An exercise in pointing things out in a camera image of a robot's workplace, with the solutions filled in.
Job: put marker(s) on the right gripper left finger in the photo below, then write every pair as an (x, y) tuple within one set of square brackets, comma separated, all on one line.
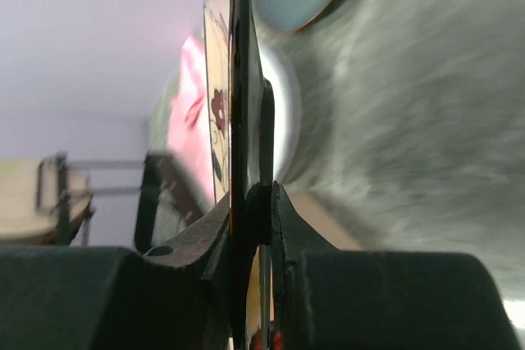
[(114, 298)]

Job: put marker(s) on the square patterned glass plate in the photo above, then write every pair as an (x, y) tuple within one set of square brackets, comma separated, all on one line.
[(241, 125)]

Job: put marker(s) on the pink folded cloth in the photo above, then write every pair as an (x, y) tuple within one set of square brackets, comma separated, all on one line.
[(188, 133)]

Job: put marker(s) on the wooden compartment tray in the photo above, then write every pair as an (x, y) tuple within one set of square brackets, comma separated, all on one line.
[(316, 215)]

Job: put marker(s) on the pale green plate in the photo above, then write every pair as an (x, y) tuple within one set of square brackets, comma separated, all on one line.
[(28, 198)]

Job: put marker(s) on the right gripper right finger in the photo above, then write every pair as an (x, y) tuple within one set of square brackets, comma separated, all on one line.
[(332, 299)]

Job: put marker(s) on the black wire dish rack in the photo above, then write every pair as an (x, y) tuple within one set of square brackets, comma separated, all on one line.
[(163, 183)]

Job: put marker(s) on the white round plate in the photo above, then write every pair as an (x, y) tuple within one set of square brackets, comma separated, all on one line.
[(279, 71)]

